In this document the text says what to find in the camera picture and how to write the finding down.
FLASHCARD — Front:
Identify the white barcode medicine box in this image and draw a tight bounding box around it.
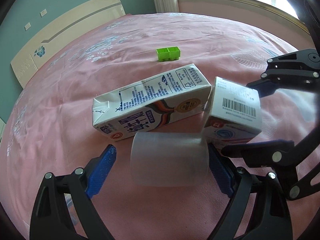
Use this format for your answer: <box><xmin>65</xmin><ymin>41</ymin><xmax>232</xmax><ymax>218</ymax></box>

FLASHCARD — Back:
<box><xmin>203</xmin><ymin>77</ymin><xmax>262</xmax><ymax>150</ymax></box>

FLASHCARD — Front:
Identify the translucent plastic cup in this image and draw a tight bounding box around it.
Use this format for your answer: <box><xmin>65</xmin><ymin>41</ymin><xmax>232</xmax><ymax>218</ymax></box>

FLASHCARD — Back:
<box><xmin>130</xmin><ymin>132</ymin><xmax>209</xmax><ymax>187</ymax></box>

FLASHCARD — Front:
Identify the white milk carton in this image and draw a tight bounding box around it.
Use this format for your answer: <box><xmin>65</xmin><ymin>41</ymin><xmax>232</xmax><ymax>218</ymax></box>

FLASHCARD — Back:
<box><xmin>92</xmin><ymin>64</ymin><xmax>212</xmax><ymax>141</ymax></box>

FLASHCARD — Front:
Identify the green plastic block tray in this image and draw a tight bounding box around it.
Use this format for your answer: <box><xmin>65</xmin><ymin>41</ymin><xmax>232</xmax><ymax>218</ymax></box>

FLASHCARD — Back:
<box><xmin>156</xmin><ymin>47</ymin><xmax>181</xmax><ymax>62</ymax></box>

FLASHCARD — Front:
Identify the pink floral bed sheet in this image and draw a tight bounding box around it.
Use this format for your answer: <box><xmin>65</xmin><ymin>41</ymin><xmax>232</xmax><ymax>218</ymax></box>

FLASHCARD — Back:
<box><xmin>1</xmin><ymin>13</ymin><xmax>319</xmax><ymax>239</ymax></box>

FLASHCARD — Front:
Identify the white wardrobe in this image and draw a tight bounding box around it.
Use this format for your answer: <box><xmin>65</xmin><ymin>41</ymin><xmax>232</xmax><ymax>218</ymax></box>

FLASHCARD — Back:
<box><xmin>0</xmin><ymin>118</ymin><xmax>6</xmax><ymax>138</ymax></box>

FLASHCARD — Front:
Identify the cream wooden headboard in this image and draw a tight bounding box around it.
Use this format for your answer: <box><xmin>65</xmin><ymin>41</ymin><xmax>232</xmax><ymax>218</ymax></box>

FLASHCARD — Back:
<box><xmin>11</xmin><ymin>0</ymin><xmax>125</xmax><ymax>87</ymax></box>

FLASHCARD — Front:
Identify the white wall socket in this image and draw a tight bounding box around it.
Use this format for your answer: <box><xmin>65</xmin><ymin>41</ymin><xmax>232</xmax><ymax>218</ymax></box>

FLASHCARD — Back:
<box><xmin>24</xmin><ymin>22</ymin><xmax>31</xmax><ymax>30</ymax></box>

